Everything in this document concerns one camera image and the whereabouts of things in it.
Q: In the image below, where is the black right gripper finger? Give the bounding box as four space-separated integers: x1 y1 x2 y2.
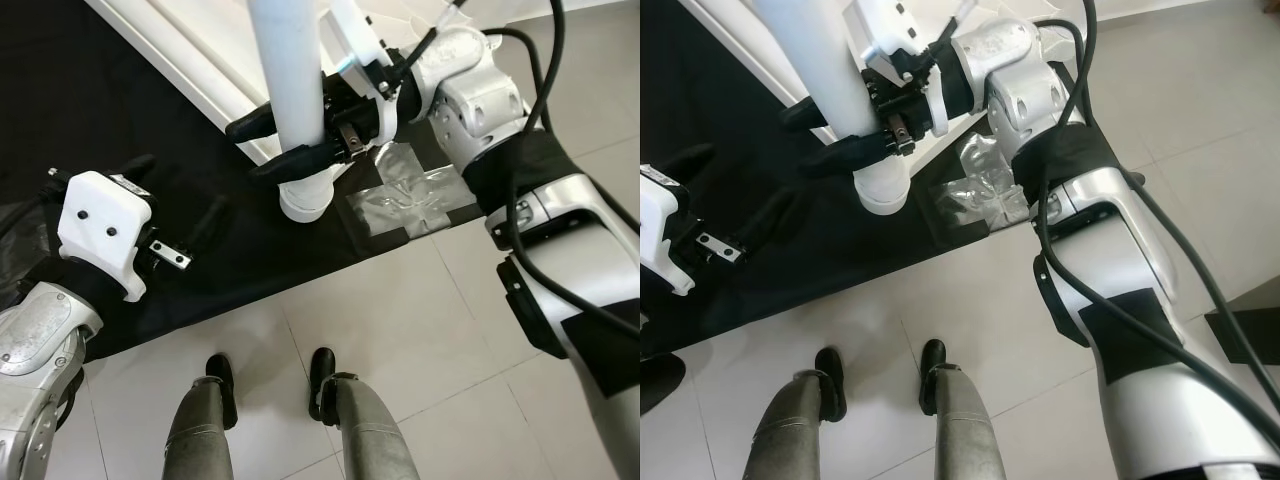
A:
800 135 888 179
780 100 831 133
248 140 349 183
225 103 279 141

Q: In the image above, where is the white plastic children table top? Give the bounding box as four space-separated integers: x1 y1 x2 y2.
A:
85 0 466 223
678 0 976 216

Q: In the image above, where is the black table cloth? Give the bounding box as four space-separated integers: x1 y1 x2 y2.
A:
640 0 1081 356
0 0 481 363

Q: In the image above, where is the clear tape cross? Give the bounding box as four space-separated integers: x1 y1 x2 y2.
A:
935 135 1036 236
345 140 479 241

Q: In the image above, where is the black rectangular box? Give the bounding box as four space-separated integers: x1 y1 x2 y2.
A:
1205 290 1280 366

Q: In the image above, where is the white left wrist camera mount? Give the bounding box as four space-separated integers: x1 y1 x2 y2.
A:
640 180 696 296
55 170 156 303

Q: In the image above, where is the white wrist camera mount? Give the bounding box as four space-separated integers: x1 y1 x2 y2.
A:
640 180 696 296
318 0 396 101
55 170 156 303
842 0 951 136

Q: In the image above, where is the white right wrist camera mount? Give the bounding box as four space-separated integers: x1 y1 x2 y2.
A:
842 0 951 136
318 0 396 101

